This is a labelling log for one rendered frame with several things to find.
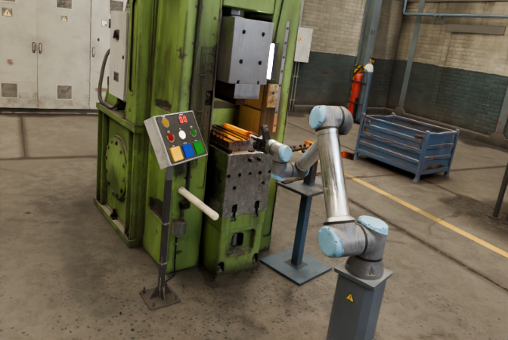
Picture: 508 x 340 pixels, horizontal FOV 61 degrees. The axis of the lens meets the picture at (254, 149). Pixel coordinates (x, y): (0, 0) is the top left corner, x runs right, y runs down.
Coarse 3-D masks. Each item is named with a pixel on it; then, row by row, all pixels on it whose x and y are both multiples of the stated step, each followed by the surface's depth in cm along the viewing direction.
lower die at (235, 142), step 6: (222, 126) 319; (210, 132) 301; (222, 132) 301; (228, 132) 299; (234, 132) 301; (210, 138) 300; (216, 138) 294; (228, 138) 290; (234, 138) 288; (240, 138) 287; (228, 144) 282; (234, 144) 284; (240, 144) 287; (246, 144) 290; (252, 144) 293; (234, 150) 286; (240, 150) 289
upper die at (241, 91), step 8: (216, 80) 289; (216, 88) 290; (224, 88) 282; (232, 88) 274; (240, 88) 275; (248, 88) 278; (256, 88) 282; (232, 96) 275; (240, 96) 276; (248, 96) 280; (256, 96) 284
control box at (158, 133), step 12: (156, 120) 228; (168, 120) 235; (192, 120) 253; (156, 132) 228; (168, 132) 232; (156, 144) 229; (168, 144) 229; (180, 144) 238; (192, 144) 246; (204, 144) 256; (156, 156) 230; (168, 156) 227; (192, 156) 243
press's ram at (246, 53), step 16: (224, 32) 269; (240, 32) 263; (256, 32) 270; (272, 32) 277; (224, 48) 270; (240, 48) 266; (256, 48) 273; (224, 64) 271; (240, 64) 270; (256, 64) 277; (224, 80) 272; (240, 80) 273; (256, 80) 280
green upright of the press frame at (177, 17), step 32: (160, 0) 282; (192, 0) 254; (160, 32) 287; (192, 32) 260; (160, 64) 293; (192, 64) 266; (160, 96) 299; (192, 160) 285; (160, 192) 312; (192, 192) 292; (160, 224) 301; (192, 224) 300; (192, 256) 308
